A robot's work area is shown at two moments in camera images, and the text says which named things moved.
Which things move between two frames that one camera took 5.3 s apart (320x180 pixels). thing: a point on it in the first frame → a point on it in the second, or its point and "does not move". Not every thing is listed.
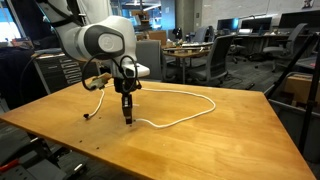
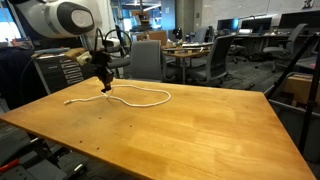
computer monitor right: (292, 20) does not move
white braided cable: (161, 90) → (109, 94)
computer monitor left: (231, 24) does not move
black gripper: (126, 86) → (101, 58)
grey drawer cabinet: (56, 70) does not move
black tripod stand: (314, 41) does not move
